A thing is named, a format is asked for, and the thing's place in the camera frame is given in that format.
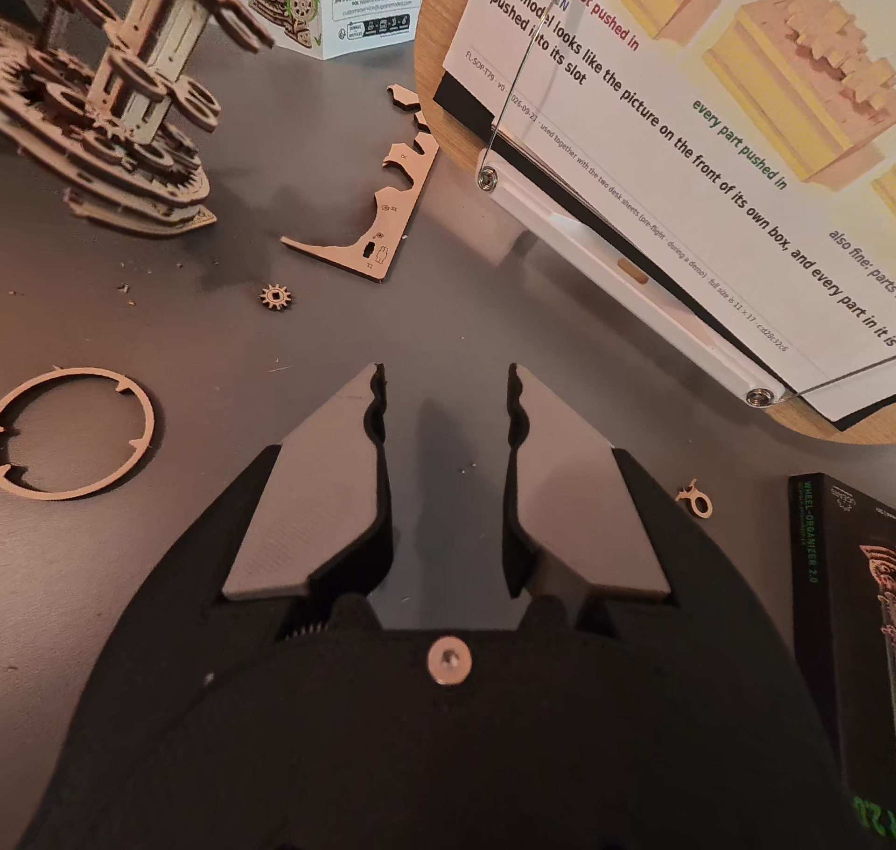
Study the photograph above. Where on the wooden gear organizer model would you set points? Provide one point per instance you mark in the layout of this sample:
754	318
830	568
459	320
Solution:
133	73

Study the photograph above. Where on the tiny wooden eyelet part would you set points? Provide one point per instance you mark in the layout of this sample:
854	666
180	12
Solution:
689	493

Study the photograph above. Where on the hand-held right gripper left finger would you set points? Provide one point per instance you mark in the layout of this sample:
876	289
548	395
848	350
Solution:
308	500

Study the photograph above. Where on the jagged wooden offcut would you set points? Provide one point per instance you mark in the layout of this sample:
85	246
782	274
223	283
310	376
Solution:
392	220

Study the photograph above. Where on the printed instruction sheet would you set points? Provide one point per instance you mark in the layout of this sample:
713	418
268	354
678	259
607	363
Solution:
700	164

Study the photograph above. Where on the wooden document stand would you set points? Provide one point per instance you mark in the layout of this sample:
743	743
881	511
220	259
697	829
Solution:
595	248

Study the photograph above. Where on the small wooden gear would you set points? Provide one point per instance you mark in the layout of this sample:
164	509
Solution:
266	297

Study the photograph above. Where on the black model kit box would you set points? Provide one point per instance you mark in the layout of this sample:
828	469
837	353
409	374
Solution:
826	619

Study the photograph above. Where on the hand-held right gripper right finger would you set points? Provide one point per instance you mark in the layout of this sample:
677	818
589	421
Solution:
588	507

